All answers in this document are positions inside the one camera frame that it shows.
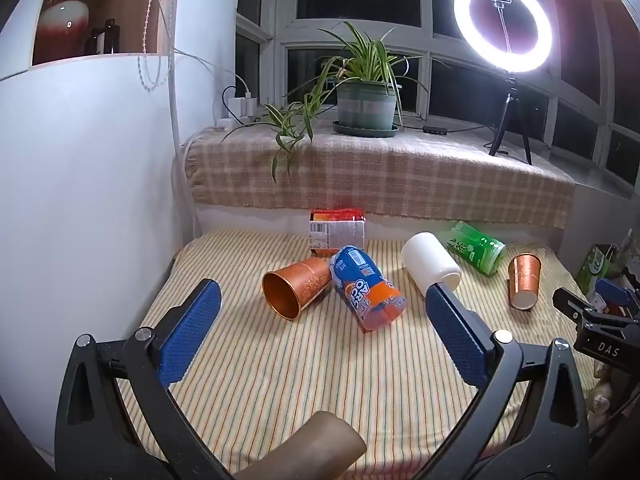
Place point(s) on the white cardboard box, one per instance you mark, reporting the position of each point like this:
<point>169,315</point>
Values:
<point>337,236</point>

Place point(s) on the blue snack canister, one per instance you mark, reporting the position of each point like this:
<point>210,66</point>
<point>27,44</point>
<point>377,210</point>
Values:
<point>367,292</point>

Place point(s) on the brown cylindrical tube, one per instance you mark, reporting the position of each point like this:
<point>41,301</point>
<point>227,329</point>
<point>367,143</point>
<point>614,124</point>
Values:
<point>320,447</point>

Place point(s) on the white cup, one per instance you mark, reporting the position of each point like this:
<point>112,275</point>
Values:
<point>430,262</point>

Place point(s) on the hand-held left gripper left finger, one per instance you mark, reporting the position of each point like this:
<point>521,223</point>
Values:
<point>190,330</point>

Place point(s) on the large orange paper cup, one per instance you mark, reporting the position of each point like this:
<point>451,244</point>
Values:
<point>305,285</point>

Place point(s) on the dark green plant saucer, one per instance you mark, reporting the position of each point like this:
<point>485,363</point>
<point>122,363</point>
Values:
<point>365,131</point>

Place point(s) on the small orange paper cup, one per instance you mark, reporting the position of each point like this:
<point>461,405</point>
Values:
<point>525,275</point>

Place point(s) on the plaid cloth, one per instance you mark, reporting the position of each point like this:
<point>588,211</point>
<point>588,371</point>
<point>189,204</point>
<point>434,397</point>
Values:
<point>400,175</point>

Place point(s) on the potted spider plant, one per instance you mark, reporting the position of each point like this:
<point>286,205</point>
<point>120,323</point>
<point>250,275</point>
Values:
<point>365,105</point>

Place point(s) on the green drink can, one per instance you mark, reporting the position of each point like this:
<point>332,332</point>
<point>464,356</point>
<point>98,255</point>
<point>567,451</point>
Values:
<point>475,247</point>

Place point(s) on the white cabinet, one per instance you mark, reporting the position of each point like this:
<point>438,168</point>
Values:
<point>75,185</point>

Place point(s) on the striped tablecloth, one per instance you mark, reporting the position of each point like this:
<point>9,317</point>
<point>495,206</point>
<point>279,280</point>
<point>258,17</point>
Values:
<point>300,375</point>

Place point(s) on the white charger plug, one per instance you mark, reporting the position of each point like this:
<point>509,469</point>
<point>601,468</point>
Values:
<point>236,106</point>
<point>248,104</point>

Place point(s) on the white window frame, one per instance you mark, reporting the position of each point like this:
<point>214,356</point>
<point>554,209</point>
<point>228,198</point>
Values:
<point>280,0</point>

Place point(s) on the green carton box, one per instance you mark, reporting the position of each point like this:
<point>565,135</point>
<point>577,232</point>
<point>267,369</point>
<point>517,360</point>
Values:
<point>592,267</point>

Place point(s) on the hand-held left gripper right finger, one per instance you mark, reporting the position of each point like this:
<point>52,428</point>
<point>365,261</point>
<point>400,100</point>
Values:
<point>456,336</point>

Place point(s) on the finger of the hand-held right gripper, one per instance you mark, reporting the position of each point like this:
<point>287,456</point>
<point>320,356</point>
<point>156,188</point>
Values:
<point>575,304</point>
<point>617,291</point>

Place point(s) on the black tripod stand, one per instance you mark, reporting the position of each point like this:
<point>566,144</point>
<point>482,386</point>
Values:
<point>505,115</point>

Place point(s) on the black bottle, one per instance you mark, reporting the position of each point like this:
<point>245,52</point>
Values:
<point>111,37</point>

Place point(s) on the red and white vase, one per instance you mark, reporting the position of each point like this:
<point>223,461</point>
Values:
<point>62,20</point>

